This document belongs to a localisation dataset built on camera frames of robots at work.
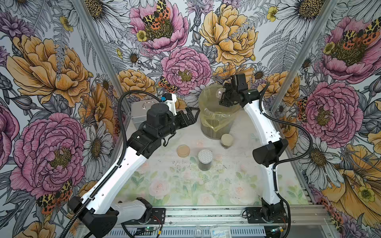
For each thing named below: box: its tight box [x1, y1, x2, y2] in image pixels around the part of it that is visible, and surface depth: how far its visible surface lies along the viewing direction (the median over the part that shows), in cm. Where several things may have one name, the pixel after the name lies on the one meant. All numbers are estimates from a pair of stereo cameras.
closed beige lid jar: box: [220, 133, 234, 150], surface depth 100 cm
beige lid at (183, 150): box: [176, 144, 191, 158], surface depth 98 cm
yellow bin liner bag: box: [198, 83, 241, 132], surface depth 84 cm
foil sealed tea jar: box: [197, 148, 214, 172], surface depth 85 cm
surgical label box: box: [209, 224, 232, 238], surface depth 71 cm
